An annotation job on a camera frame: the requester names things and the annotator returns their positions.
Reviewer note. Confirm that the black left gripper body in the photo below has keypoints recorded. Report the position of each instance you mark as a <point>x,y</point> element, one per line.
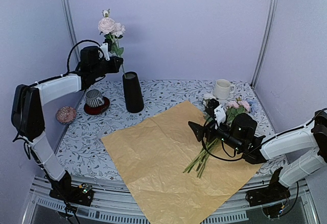
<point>100,70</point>

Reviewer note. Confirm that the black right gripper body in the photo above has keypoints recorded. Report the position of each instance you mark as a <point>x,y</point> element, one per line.
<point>235,143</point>

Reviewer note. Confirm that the artificial flower bouquet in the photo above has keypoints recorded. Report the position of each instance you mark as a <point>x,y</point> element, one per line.
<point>232,110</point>

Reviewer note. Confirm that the white rose stem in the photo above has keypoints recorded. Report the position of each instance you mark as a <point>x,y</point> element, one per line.
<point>112,32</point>

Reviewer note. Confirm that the orange wrapping paper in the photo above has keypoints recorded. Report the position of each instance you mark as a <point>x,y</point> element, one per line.
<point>151,157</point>

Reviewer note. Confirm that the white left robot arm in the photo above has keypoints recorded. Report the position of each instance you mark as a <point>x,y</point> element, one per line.
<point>27,110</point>

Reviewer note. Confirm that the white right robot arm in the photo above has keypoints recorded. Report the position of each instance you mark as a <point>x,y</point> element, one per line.
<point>310,135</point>

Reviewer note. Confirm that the tall black vase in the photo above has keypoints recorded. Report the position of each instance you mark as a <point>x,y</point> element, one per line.
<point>132,92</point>

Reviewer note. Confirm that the striped black white cup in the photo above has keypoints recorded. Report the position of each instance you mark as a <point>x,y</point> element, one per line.
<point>94,98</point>

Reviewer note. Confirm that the cream ceramic mug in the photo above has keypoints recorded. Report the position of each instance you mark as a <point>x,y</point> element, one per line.
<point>223,88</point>

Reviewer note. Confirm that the floral patterned tablecloth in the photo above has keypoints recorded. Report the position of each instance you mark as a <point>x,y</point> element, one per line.
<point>81,151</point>

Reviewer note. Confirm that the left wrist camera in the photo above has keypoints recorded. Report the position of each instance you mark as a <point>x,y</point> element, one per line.
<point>106,48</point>

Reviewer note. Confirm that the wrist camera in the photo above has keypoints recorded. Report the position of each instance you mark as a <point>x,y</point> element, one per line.
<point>106,48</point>
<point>216,111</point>

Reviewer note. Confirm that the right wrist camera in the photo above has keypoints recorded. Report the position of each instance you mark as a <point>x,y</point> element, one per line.
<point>216,111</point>

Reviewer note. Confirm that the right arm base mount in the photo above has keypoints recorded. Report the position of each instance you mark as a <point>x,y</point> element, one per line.
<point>275,191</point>

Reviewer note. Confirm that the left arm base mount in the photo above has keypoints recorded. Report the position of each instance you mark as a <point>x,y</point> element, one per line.
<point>65,191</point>

